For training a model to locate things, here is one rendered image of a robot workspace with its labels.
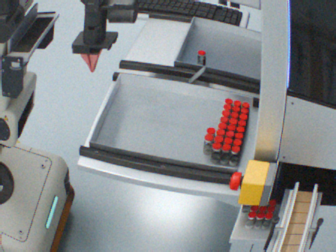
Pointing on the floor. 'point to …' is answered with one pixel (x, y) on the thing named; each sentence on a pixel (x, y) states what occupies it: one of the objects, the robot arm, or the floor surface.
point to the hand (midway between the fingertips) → (93, 67)
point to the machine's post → (271, 86)
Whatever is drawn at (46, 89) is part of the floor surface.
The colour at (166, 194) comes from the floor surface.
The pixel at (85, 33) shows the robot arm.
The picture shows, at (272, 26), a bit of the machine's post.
